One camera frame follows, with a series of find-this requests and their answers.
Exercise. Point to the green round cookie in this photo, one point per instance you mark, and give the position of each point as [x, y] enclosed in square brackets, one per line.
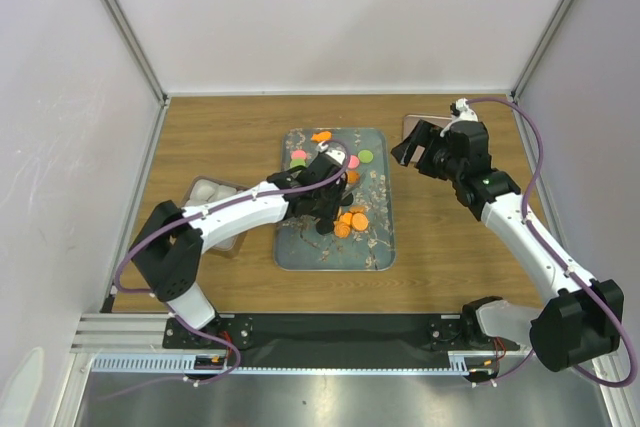
[365, 156]
[297, 163]

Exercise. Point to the orange sandwich biscuit right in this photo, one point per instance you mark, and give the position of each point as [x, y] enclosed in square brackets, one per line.
[359, 221]

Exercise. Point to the black sandwich cookie upper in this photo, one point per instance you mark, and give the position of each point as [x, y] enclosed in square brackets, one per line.
[347, 199]

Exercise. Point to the orange flower cookie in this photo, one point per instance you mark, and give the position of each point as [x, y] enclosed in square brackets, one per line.
[346, 218]

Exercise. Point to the white slotted cable duct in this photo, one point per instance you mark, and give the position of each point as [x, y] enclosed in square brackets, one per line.
[438, 364]

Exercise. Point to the green round cookie right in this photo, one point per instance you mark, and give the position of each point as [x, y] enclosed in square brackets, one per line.
[365, 156]

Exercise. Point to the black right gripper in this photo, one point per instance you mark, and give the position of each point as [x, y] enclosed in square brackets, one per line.
[424, 134]

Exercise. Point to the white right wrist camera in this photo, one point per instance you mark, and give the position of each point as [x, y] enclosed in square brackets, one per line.
[461, 111]

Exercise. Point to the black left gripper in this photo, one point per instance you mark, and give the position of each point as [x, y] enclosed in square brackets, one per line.
[335, 198]

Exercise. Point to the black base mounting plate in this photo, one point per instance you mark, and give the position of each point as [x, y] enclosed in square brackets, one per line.
[353, 336]

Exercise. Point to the black sandwich cookie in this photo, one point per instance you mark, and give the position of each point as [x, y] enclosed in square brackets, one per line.
[347, 199]
[324, 227]

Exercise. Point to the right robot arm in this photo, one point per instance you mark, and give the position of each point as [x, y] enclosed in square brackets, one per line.
[577, 322]

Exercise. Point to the orange swirl cookie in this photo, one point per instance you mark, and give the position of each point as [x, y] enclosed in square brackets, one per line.
[342, 230]

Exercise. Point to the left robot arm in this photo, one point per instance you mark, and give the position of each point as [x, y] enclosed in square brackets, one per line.
[168, 249]

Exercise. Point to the green round cookie left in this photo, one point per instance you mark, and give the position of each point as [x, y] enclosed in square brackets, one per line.
[297, 163]

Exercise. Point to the black sandwich cookie lower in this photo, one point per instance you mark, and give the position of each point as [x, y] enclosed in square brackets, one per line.
[324, 227]

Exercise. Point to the orange chocolate chip cookie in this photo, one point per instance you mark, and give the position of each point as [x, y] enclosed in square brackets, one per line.
[352, 177]

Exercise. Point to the orange fish cookie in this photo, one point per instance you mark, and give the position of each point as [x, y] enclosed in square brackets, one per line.
[320, 137]

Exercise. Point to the pink round cookie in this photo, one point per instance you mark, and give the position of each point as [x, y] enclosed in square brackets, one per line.
[298, 155]
[353, 162]

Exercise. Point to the blue floral serving tray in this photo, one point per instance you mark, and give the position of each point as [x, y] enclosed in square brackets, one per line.
[359, 235]

